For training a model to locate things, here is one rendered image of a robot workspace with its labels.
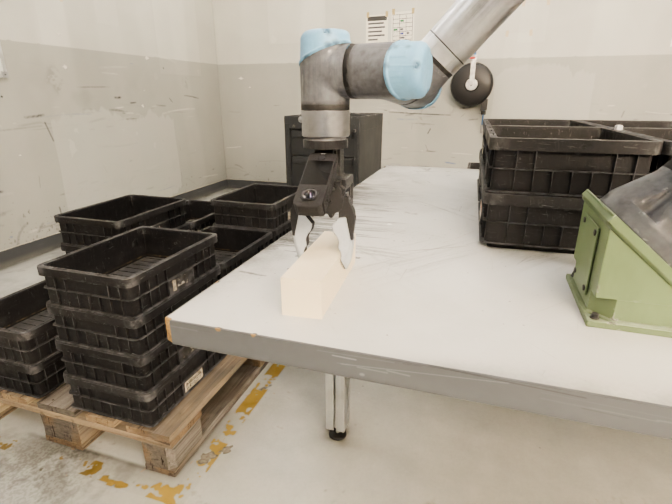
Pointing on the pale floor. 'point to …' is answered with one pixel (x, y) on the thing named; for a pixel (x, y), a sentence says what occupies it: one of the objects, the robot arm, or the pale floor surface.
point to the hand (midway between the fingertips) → (323, 262)
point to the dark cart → (358, 161)
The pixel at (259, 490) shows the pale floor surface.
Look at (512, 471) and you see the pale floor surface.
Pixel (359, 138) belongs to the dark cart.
